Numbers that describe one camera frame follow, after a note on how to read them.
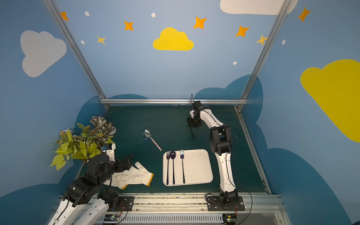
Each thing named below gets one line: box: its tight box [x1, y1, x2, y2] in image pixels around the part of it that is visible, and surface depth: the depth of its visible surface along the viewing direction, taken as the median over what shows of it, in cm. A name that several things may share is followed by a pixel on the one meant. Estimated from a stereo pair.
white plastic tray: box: [162, 149, 214, 187], surface depth 89 cm
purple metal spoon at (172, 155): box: [169, 150, 177, 185], surface depth 93 cm
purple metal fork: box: [166, 151, 170, 186], surface depth 88 cm
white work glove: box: [104, 161, 154, 190], surface depth 84 cm
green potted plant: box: [49, 115, 117, 172], surface depth 76 cm
